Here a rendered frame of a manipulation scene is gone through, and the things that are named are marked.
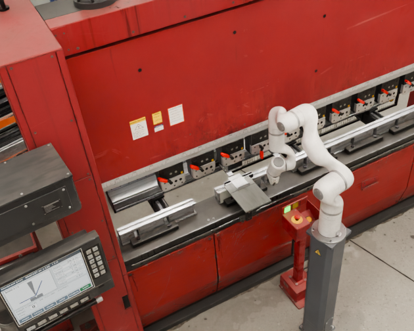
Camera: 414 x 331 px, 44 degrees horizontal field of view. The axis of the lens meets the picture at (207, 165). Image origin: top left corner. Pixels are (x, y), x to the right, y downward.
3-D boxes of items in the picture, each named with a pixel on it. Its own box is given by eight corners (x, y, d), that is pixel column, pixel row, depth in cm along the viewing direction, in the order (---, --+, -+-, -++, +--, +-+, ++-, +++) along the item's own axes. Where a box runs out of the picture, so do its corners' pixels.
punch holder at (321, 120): (305, 134, 324) (307, 113, 313) (298, 127, 330) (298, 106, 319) (324, 127, 329) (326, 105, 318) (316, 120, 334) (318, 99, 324)
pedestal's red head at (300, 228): (296, 242, 324) (297, 223, 312) (281, 226, 335) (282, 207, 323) (321, 229, 331) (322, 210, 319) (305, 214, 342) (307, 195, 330)
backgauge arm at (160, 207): (166, 230, 329) (163, 216, 320) (131, 175, 374) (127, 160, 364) (177, 226, 332) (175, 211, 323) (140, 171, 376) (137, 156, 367)
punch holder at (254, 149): (252, 156, 312) (251, 134, 301) (244, 149, 318) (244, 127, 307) (272, 148, 316) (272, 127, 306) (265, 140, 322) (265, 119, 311)
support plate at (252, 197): (245, 213, 302) (245, 211, 301) (224, 187, 320) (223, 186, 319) (271, 201, 307) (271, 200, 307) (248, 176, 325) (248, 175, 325)
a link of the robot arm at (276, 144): (293, 121, 286) (292, 162, 306) (266, 127, 285) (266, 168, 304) (299, 130, 280) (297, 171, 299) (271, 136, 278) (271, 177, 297)
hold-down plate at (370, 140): (349, 154, 352) (349, 151, 350) (344, 150, 355) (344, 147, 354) (382, 140, 361) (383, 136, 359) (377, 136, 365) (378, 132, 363)
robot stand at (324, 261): (335, 328, 349) (351, 230, 284) (319, 345, 341) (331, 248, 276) (315, 312, 360) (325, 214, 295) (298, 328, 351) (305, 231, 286)
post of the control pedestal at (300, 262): (296, 282, 365) (300, 232, 330) (292, 277, 369) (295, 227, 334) (303, 279, 367) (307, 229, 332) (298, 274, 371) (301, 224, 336)
